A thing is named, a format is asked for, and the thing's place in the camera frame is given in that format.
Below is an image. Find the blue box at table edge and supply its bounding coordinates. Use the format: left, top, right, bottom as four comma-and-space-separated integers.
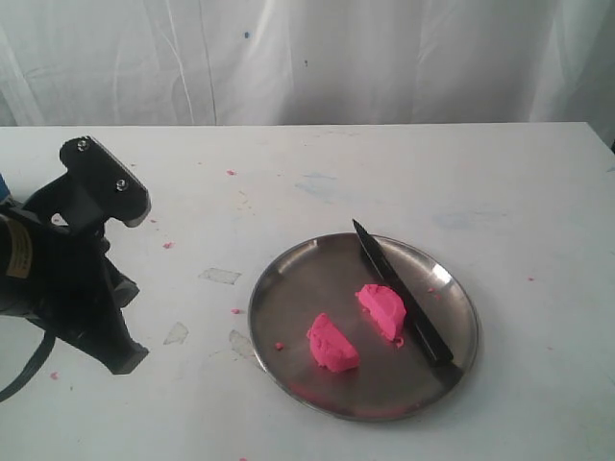
0, 175, 12, 203

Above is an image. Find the black knife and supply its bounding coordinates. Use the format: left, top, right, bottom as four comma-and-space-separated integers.
352, 219, 454, 367

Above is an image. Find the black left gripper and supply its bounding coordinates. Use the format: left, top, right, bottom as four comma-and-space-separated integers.
1, 205, 149, 375

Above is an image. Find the pink semicircular dough piece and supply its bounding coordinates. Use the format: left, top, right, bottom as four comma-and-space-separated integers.
356, 284, 406, 348

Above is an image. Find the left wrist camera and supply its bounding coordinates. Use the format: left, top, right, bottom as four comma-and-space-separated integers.
24, 136, 151, 235

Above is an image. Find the white backdrop curtain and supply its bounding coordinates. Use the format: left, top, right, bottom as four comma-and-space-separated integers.
1, 1, 614, 136

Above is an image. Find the round steel plate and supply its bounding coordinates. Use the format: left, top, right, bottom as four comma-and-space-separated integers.
248, 232, 480, 422

